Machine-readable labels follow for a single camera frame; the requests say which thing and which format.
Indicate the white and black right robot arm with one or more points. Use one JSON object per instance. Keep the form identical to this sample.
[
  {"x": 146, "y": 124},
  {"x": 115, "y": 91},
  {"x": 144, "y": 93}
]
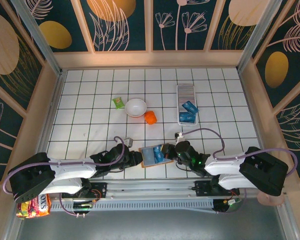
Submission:
[{"x": 222, "y": 166}]

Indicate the pink plastic cup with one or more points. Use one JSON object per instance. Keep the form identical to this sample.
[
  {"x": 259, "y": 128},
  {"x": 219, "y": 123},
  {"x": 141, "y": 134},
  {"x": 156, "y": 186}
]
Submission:
[{"x": 265, "y": 201}]

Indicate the row of assorted cards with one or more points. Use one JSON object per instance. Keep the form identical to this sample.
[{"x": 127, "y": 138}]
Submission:
[{"x": 186, "y": 93}]

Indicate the aluminium corner post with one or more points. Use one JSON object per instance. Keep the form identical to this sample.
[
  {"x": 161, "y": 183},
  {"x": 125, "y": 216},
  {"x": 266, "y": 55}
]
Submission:
[
  {"x": 256, "y": 37},
  {"x": 41, "y": 42}
]

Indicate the colourful snack bag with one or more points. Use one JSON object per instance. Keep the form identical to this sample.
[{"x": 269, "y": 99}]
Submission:
[{"x": 32, "y": 208}]

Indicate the green snack packet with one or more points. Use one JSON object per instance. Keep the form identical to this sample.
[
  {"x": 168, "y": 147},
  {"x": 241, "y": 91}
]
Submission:
[{"x": 118, "y": 103}]

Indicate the white slotted card tray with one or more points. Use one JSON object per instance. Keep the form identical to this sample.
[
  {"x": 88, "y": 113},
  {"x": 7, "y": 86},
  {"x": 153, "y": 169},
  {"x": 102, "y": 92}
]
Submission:
[{"x": 178, "y": 105}]

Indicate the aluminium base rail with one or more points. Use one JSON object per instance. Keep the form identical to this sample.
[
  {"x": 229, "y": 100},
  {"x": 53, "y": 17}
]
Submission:
[{"x": 150, "y": 190}]

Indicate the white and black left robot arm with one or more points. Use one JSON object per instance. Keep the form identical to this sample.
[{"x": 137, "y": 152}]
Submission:
[{"x": 70, "y": 170}]

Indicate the white bowl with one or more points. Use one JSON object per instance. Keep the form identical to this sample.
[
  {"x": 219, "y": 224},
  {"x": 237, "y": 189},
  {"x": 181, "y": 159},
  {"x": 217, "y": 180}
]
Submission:
[{"x": 135, "y": 107}]

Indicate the tan leather card holder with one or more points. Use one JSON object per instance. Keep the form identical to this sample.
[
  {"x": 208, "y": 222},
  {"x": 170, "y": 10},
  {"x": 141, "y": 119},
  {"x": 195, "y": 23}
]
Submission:
[{"x": 147, "y": 156}]

